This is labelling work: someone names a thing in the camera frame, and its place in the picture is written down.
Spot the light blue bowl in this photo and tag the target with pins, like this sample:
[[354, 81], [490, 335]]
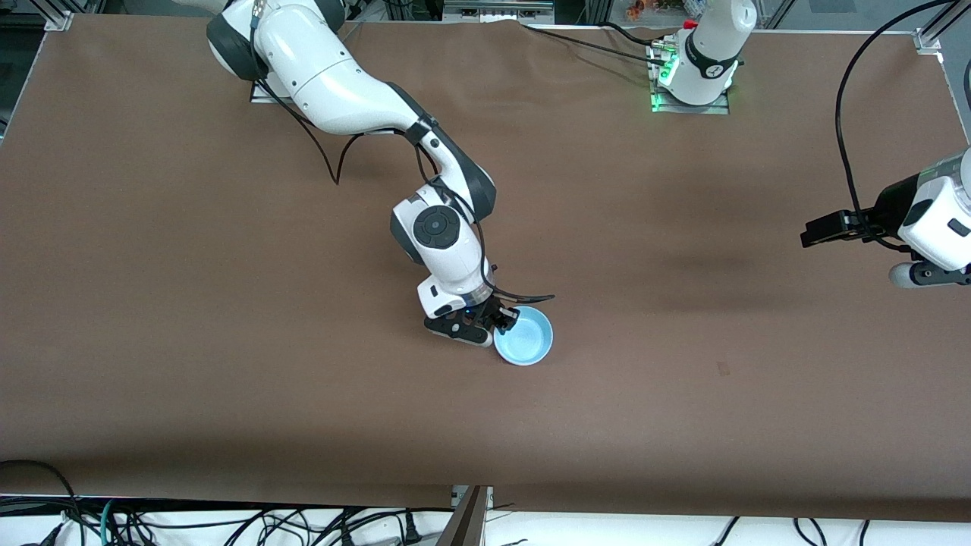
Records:
[[527, 340]]

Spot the black power plug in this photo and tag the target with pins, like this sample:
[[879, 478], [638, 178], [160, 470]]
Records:
[[412, 527]]

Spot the aluminium rail with sockets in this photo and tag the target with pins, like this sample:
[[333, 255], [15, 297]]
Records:
[[482, 10]]

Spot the dark metal post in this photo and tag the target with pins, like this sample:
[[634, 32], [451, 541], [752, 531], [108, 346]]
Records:
[[464, 523]]

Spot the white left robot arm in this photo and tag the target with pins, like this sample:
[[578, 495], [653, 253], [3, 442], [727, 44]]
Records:
[[713, 45]]

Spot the aluminium frame corner bracket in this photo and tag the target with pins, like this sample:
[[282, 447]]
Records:
[[927, 41], [59, 21]]

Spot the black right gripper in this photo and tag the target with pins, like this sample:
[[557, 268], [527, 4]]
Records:
[[490, 309]]

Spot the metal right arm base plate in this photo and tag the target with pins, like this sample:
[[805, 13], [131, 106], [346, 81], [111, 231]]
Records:
[[262, 95]]

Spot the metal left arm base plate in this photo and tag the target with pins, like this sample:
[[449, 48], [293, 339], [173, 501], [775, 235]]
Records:
[[694, 108]]

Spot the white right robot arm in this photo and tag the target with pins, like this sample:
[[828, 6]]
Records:
[[326, 76]]

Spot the brown table cover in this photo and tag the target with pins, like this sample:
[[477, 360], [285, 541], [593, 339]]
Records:
[[227, 341]]

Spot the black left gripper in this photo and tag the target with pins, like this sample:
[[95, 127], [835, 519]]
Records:
[[894, 202]]

